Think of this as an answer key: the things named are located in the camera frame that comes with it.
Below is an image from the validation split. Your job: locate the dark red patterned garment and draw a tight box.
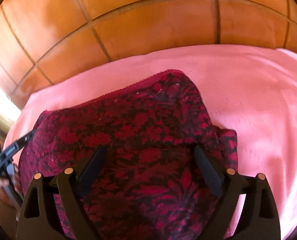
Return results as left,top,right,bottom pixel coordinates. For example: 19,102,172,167
19,71,238,239

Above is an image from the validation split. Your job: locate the person's left hand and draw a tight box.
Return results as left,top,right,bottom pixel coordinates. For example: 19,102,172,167
0,164,24,207

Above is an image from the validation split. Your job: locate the pink quilted bedspread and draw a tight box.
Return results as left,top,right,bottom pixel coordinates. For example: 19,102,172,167
5,45,297,239

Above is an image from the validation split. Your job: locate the wooden panelled headboard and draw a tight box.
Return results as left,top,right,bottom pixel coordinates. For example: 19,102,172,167
0,0,297,108

